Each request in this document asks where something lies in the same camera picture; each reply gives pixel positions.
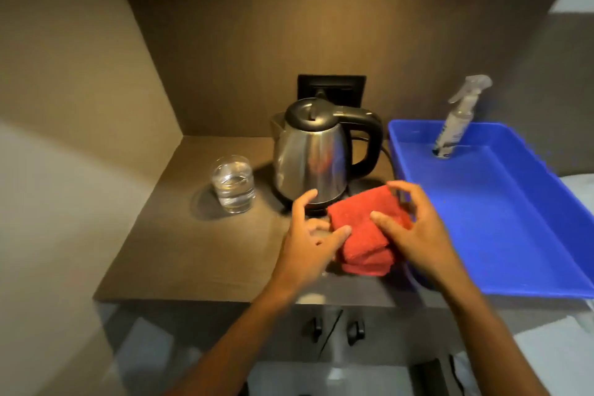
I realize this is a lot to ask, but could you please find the grey cabinet door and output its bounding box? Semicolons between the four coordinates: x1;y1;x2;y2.
100;300;345;396
320;307;460;368

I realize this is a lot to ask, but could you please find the black wall power socket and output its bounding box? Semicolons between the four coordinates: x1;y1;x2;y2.
297;74;367;109

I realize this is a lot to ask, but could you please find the person's right hand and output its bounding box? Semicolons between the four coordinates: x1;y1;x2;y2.
371;180;470;300

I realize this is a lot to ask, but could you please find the person's left forearm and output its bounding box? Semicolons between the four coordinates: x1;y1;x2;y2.
169;281;307;396

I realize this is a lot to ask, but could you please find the clear spray bottle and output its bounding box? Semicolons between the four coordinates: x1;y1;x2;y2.
432;74;493;160

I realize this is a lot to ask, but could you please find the clear glass of water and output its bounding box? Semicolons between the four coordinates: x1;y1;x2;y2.
212;155;257;215

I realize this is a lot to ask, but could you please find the red cloth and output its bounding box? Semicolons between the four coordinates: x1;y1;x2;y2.
327;184;414;277

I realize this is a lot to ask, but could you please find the black kettle base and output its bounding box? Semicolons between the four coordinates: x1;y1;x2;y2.
274;177;374;218

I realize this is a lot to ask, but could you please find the person's left hand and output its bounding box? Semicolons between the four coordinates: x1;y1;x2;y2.
270;189;352;295

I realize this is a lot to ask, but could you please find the stainless steel electric kettle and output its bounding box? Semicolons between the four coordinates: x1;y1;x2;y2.
270;97;384;206

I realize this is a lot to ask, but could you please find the blue plastic tray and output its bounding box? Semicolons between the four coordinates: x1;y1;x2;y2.
387;119;594;300

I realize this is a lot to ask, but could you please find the person's right forearm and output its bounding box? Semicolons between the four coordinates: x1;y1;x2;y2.
438;282;554;396

